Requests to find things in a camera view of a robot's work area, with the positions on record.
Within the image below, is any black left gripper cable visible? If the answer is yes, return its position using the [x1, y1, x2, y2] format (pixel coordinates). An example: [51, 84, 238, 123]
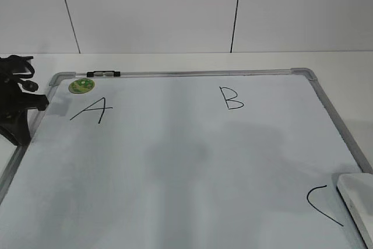
[0, 54, 40, 92]

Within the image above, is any white whiteboard eraser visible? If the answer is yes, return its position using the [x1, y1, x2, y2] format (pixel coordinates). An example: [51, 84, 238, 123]
[337, 173, 372, 249]

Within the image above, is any round green magnet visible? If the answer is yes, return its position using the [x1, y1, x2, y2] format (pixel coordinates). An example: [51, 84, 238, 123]
[68, 78, 95, 94]

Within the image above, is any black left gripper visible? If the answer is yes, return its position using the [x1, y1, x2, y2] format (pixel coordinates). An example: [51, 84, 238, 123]
[1, 55, 49, 146]

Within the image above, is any white board with aluminium frame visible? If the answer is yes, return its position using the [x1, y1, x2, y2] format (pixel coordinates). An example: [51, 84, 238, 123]
[1, 68, 371, 248]

